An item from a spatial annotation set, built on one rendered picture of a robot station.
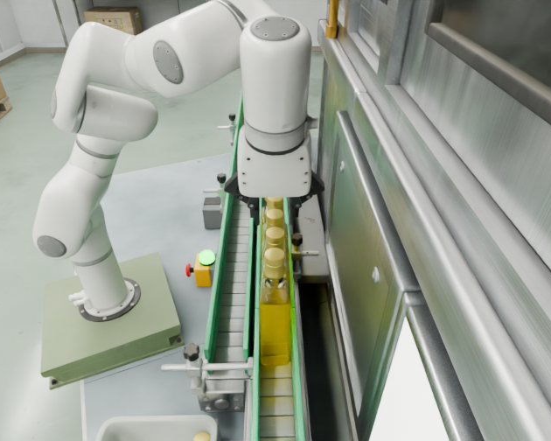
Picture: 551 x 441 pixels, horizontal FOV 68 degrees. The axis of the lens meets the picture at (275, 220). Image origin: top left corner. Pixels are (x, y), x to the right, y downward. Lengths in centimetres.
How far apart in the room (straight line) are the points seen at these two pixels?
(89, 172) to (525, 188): 75
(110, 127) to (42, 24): 655
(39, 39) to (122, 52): 670
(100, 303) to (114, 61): 63
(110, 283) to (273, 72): 77
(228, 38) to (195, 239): 100
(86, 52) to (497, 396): 62
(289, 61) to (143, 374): 83
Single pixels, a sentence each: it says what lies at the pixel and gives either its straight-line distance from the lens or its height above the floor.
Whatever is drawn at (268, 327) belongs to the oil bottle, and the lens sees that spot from 78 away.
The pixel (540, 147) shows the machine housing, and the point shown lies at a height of 149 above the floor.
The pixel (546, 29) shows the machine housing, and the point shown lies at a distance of 34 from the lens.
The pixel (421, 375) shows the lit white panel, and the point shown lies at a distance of 41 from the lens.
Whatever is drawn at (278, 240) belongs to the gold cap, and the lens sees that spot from 72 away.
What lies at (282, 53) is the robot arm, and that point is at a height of 151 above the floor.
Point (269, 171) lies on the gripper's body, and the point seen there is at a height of 135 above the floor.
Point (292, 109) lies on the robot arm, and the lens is 46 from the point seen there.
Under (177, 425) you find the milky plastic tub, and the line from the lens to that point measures 90.
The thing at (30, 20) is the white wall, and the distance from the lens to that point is 735.
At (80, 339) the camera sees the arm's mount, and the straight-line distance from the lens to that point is 110.
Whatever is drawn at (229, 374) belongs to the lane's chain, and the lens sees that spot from 88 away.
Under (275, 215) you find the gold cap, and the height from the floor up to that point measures 116.
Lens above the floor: 161
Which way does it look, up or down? 37 degrees down
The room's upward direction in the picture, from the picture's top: straight up
